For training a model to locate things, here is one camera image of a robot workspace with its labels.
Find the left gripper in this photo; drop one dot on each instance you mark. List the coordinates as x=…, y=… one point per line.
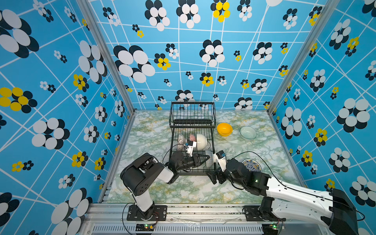
x=196, y=159

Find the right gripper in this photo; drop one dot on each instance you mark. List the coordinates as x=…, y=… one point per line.
x=213, y=177

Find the plain white bowl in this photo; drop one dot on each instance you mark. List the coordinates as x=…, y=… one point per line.
x=201, y=142

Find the white red lattice bowl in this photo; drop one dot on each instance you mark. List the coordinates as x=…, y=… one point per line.
x=181, y=140

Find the blue yellow floral bowl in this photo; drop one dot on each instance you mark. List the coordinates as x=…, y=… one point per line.
x=252, y=165

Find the dark blue patterned bowl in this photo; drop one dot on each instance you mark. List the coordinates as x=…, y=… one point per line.
x=210, y=160

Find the black floral pink bowl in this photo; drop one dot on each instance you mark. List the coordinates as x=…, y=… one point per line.
x=192, y=138

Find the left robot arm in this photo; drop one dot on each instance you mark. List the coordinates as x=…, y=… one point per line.
x=145, y=170

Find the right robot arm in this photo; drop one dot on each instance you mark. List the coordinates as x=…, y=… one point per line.
x=333, y=209

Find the black two-tier dish rack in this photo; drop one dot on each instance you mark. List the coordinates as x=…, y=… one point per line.
x=192, y=118

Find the pale green glass bowl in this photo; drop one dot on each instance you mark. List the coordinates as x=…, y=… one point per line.
x=248, y=133

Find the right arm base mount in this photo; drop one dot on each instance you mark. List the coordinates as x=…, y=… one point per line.
x=257, y=213

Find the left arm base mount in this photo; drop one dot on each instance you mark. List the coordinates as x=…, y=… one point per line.
x=155, y=212

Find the aluminium front rail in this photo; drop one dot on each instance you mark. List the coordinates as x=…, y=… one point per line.
x=192, y=219

